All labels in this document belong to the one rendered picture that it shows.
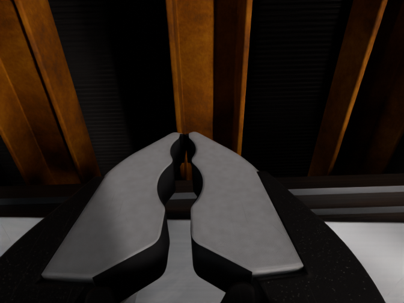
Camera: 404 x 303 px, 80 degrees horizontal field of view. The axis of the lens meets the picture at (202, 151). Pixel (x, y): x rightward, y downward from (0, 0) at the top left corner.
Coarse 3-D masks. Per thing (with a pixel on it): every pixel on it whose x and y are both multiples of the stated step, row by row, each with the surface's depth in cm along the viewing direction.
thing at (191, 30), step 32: (192, 0) 26; (224, 0) 26; (192, 32) 27; (224, 32) 28; (192, 64) 29; (224, 64) 29; (192, 96) 31; (224, 96) 32; (192, 128) 34; (224, 128) 34
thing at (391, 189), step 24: (0, 192) 21; (24, 192) 21; (48, 192) 21; (72, 192) 21; (192, 192) 20; (312, 192) 21; (336, 192) 21; (360, 192) 21; (384, 192) 21; (168, 216) 19; (336, 216) 20; (360, 216) 19; (384, 216) 19
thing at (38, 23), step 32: (0, 0) 25; (32, 0) 24; (0, 32) 27; (32, 32) 23; (0, 64) 29; (32, 64) 29; (64, 64) 29; (0, 96) 28; (32, 96) 31; (64, 96) 29; (0, 128) 28; (32, 128) 33; (64, 128) 29; (32, 160) 34; (64, 160) 36; (96, 160) 37
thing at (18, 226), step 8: (0, 216) 17; (8, 216) 17; (16, 216) 17; (24, 216) 17; (32, 216) 17; (40, 216) 17; (8, 224) 17; (16, 224) 17; (24, 224) 17; (32, 224) 17; (8, 232) 17; (16, 232) 17; (24, 232) 17; (16, 240) 18
